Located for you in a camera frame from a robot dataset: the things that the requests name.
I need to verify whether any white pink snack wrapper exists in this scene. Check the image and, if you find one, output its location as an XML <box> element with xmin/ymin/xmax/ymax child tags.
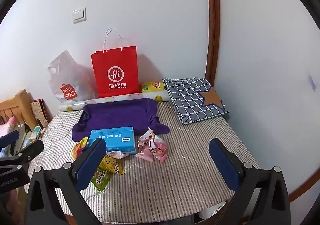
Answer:
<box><xmin>135</xmin><ymin>127</ymin><xmax>157</xmax><ymax>163</ymax></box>

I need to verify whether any purple towel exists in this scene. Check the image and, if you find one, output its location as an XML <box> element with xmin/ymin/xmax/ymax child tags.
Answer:
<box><xmin>72</xmin><ymin>98</ymin><xmax>171</xmax><ymax>142</ymax></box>

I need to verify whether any yellow pink snack packet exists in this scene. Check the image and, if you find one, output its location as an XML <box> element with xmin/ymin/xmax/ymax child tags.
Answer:
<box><xmin>72</xmin><ymin>137</ymin><xmax>90</xmax><ymax>159</ymax></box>

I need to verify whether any checkered folded cloth with star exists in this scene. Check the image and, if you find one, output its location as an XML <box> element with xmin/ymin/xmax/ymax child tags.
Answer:
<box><xmin>163</xmin><ymin>77</ymin><xmax>230</xmax><ymax>125</ymax></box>

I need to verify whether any pink white plush toy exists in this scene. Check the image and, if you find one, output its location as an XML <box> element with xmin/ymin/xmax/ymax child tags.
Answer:
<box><xmin>0</xmin><ymin>115</ymin><xmax>19</xmax><ymax>138</ymax></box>

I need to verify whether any yellow drink packet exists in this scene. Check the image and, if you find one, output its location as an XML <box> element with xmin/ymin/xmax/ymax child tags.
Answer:
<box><xmin>141</xmin><ymin>81</ymin><xmax>165</xmax><ymax>93</ymax></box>

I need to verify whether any blue tissue pack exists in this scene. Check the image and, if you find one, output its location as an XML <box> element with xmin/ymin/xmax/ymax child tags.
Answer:
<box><xmin>89</xmin><ymin>126</ymin><xmax>137</xmax><ymax>155</ymax></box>

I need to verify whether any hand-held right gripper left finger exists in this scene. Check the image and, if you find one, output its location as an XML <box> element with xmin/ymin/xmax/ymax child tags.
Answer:
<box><xmin>25</xmin><ymin>137</ymin><xmax>110</xmax><ymax>225</ymax></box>

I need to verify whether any white pink flat wrapper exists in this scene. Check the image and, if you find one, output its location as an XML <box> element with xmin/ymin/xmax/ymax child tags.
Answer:
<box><xmin>106</xmin><ymin>150</ymin><xmax>129</xmax><ymax>159</ymax></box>

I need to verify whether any white wall switch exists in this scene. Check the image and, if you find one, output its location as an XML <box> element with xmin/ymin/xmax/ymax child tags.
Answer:
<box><xmin>72</xmin><ymin>7</ymin><xmax>87</xmax><ymax>23</ymax></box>

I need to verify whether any green snack packet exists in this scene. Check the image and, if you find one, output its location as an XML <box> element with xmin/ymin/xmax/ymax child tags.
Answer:
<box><xmin>90</xmin><ymin>167</ymin><xmax>110</xmax><ymax>192</ymax></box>

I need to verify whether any lemon print paper roll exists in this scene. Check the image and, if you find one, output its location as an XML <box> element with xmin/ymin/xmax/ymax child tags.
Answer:
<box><xmin>59</xmin><ymin>90</ymin><xmax>173</xmax><ymax>113</ymax></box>

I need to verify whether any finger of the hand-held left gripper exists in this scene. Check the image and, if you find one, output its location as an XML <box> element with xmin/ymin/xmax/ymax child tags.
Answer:
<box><xmin>0</xmin><ymin>139</ymin><xmax>45</xmax><ymax>165</ymax></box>
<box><xmin>0</xmin><ymin>130</ymin><xmax>20</xmax><ymax>149</ymax></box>

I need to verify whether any patterned gift box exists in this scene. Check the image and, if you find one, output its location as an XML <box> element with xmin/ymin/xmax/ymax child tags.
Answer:
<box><xmin>30</xmin><ymin>99</ymin><xmax>49</xmax><ymax>128</ymax></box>

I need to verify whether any person's left hand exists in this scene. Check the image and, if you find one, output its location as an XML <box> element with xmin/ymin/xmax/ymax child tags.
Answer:
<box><xmin>0</xmin><ymin>187</ymin><xmax>27</xmax><ymax>225</ymax></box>

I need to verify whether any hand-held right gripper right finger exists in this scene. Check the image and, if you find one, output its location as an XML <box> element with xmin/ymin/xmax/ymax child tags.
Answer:
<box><xmin>209</xmin><ymin>138</ymin><xmax>292</xmax><ymax>225</ymax></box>

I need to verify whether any wooden headboard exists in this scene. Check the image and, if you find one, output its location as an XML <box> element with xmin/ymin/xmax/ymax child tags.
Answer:
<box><xmin>0</xmin><ymin>89</ymin><xmax>34</xmax><ymax>130</ymax></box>

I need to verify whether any striped quilted mattress pad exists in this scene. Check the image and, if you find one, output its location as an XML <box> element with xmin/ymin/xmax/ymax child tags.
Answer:
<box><xmin>19</xmin><ymin>100</ymin><xmax>262</xmax><ymax>224</ymax></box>

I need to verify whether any brown wooden door frame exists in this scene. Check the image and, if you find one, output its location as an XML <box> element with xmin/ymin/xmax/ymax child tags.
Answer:
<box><xmin>204</xmin><ymin>0</ymin><xmax>220</xmax><ymax>83</ymax></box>

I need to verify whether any brown wooden baseboard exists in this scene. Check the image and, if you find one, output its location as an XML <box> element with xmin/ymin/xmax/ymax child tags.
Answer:
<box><xmin>287</xmin><ymin>162</ymin><xmax>320</xmax><ymax>202</ymax></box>

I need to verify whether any clear plastic shopping bag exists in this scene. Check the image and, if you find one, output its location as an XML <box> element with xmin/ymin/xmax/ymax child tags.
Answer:
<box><xmin>46</xmin><ymin>50</ymin><xmax>99</xmax><ymax>105</ymax></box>

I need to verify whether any red paper bag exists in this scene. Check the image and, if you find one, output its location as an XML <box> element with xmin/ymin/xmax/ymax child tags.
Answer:
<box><xmin>91</xmin><ymin>28</ymin><xmax>140</xmax><ymax>99</ymax></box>

